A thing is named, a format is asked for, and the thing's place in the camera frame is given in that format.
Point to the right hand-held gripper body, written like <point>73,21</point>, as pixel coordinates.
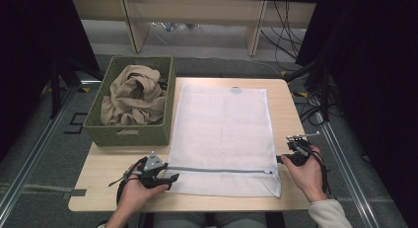
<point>299,152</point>

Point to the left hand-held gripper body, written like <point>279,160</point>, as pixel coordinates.
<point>153,164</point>

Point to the green woven basket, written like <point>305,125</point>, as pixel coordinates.
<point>131,137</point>

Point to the white mesh laundry bag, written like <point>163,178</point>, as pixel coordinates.
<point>223,129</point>

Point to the beige garment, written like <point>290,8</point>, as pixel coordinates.
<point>131,103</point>

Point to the person's right hand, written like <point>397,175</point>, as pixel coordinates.
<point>309,178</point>

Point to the person's left hand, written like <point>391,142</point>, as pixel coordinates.
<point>138,198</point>

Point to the person's legs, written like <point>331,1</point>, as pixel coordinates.
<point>184,221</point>

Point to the black metal stand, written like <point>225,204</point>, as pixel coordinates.
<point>55,90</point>
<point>324,90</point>

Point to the dark curtain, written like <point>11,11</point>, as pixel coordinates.
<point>378,90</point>
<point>26,57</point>

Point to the grey tape strip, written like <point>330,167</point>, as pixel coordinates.
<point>49,189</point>

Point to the clear plastic bag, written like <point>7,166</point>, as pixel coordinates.
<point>174,25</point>

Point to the metal floor rail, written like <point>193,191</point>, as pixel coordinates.
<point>348,175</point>
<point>36,152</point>

